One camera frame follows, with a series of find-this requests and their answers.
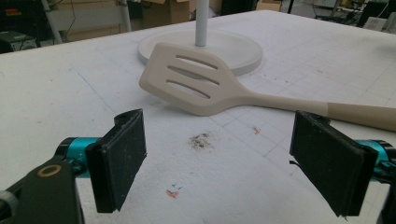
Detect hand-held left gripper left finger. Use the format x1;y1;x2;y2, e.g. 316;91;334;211
56;108;148;214

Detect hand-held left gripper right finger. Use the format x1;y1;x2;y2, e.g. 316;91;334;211
289;110;396;217

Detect beige slotted spatula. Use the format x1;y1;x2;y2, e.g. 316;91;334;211
138;42;396;133

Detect grey metal stand leg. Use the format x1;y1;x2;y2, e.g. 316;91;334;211
118;0;133;34

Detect white round lamp base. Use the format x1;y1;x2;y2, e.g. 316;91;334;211
136;28;264;77

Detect cardboard box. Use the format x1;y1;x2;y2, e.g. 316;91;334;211
141;0;198;24

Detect black equipment case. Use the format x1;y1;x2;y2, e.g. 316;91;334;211
0;30;38;54

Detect white lamp pole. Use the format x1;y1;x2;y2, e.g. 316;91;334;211
194;0;210;48

